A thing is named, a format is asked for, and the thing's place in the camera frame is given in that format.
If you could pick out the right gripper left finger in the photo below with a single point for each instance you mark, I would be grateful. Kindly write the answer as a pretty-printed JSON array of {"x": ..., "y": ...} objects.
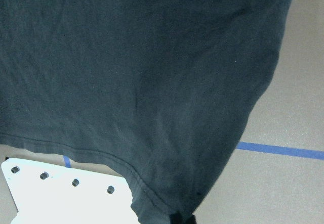
[{"x": 176, "y": 218}]

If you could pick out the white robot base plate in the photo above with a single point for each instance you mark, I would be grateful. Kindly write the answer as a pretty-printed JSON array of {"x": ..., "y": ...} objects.
[{"x": 49, "y": 193}]

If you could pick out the black graphic t-shirt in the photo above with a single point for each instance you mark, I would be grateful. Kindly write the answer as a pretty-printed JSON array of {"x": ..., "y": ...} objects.
[{"x": 158, "y": 90}]

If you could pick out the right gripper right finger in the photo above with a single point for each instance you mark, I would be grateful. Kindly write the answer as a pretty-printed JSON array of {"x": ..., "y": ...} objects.
[{"x": 190, "y": 220}]

